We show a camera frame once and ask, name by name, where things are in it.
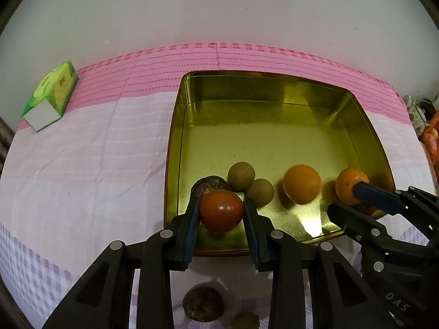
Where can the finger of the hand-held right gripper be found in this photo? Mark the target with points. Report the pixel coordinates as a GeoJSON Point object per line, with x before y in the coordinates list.
{"type": "Point", "coordinates": [374, 195]}
{"type": "Point", "coordinates": [353, 217]}

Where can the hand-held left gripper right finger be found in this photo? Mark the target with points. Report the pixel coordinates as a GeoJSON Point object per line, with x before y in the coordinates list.
{"type": "Point", "coordinates": [252, 236]}

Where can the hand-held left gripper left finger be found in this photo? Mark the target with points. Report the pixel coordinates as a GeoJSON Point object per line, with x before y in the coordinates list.
{"type": "Point", "coordinates": [192, 233]}

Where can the orange mandarin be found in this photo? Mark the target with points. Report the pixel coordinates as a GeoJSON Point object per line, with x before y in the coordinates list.
{"type": "Point", "coordinates": [344, 186]}

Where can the red tomato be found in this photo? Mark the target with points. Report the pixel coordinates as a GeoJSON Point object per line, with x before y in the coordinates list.
{"type": "Point", "coordinates": [221, 212]}

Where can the brown longan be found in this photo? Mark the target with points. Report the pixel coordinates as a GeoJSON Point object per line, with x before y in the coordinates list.
{"type": "Point", "coordinates": [241, 176]}
{"type": "Point", "coordinates": [262, 192]}
{"type": "Point", "coordinates": [245, 320]}

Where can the large dark round fruit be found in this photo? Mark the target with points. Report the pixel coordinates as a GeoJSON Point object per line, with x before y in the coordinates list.
{"type": "Point", "coordinates": [209, 184]}

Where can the smooth yellowish orange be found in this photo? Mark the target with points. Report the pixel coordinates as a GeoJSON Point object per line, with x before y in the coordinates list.
{"type": "Point", "coordinates": [301, 186]}

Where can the small dark round fruit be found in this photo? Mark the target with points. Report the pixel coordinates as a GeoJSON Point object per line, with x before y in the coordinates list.
{"type": "Point", "coordinates": [203, 304]}

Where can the dark red tin box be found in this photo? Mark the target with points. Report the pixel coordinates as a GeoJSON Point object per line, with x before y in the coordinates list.
{"type": "Point", "coordinates": [260, 130]}

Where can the orange plastic bag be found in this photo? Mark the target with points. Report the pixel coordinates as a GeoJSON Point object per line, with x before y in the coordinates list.
{"type": "Point", "coordinates": [432, 137]}

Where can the floral patterned pouch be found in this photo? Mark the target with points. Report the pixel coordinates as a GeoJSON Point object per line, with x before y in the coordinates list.
{"type": "Point", "coordinates": [415, 116]}

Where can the pink purple plaid bed sheet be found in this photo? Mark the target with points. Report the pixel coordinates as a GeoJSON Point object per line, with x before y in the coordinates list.
{"type": "Point", "coordinates": [103, 178]}

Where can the green tissue pack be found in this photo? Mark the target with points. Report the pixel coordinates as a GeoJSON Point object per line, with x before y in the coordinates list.
{"type": "Point", "coordinates": [51, 89]}

